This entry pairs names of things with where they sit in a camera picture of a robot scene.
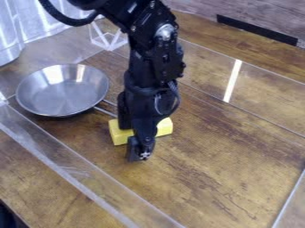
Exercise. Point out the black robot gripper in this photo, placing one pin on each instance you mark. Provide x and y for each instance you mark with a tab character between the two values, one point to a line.
141	110

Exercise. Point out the yellow butter block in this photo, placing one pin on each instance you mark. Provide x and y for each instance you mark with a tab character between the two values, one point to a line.
121	135

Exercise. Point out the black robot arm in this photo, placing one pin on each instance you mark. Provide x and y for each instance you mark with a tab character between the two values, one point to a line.
148	21

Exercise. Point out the silver frying pan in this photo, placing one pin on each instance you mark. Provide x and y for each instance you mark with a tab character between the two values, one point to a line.
62	90

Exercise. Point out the white sheer curtain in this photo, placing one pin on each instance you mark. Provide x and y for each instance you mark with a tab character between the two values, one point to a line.
25	23

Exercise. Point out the black strip on table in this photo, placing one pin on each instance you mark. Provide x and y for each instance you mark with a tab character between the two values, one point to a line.
258	30

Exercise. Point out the clear acrylic front wall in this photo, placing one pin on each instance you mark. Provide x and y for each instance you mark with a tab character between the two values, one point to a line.
125	206

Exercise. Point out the clear acrylic wall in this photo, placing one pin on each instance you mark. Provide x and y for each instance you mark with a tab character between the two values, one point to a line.
244	94
125	206

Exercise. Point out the clear acrylic back wall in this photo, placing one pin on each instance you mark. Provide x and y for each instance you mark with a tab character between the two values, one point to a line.
244	94

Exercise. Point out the clear acrylic corner bracket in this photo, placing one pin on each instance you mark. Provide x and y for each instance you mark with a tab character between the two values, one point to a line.
106	40

